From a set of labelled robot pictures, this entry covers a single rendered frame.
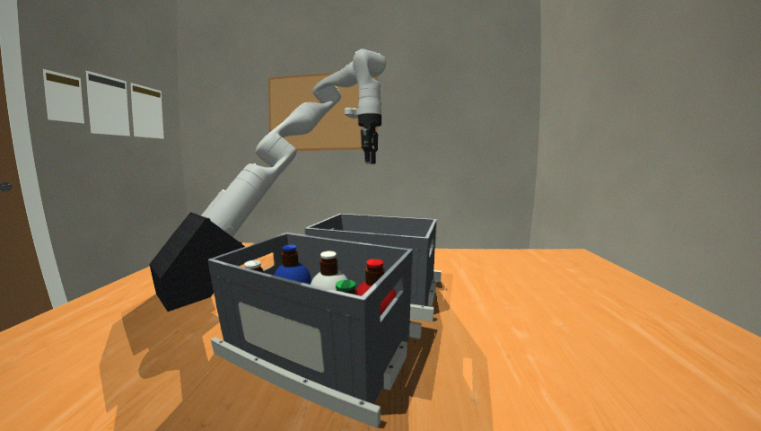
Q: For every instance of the red bottle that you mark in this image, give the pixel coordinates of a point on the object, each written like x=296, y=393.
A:
x=373, y=273

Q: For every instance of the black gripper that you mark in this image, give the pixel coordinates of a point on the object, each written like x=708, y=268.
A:
x=370, y=121

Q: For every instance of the white bottle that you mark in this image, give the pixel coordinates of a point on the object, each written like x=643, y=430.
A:
x=254, y=265
x=328, y=275

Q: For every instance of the dark grey plastic crate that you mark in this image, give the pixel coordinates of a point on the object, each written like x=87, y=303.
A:
x=403, y=232
x=333, y=338

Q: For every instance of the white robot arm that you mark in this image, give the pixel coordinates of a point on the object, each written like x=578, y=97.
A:
x=231, y=208

